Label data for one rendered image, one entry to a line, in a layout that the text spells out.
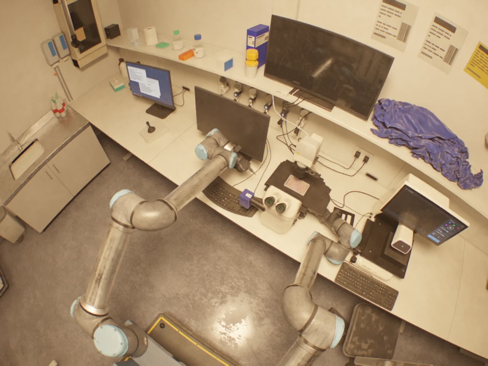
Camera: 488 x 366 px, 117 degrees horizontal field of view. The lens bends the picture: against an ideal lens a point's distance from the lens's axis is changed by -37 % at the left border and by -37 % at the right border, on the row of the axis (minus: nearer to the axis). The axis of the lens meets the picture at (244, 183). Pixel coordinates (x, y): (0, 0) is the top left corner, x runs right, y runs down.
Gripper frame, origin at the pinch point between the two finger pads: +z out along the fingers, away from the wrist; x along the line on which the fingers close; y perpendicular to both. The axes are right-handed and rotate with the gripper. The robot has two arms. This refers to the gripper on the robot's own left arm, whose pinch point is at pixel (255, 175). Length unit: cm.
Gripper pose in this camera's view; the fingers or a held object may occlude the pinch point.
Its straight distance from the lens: 143.7
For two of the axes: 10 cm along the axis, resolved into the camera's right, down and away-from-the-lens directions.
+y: -4.4, 2.6, 8.6
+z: 7.0, 7.0, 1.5
